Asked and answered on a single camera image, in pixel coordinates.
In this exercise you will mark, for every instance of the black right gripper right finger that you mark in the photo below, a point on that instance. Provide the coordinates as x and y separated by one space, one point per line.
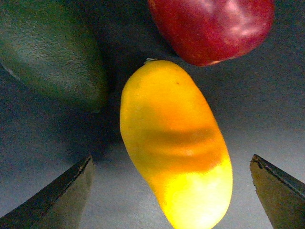
281 195

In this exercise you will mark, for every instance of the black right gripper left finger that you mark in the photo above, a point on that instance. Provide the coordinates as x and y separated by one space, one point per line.
59 205

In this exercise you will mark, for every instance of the yellow mango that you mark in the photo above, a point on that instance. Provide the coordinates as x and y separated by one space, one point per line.
174 141

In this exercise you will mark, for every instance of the red mango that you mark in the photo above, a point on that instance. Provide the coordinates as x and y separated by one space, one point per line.
206 32

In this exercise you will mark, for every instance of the green avocado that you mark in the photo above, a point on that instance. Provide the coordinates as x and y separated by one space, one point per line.
46 45

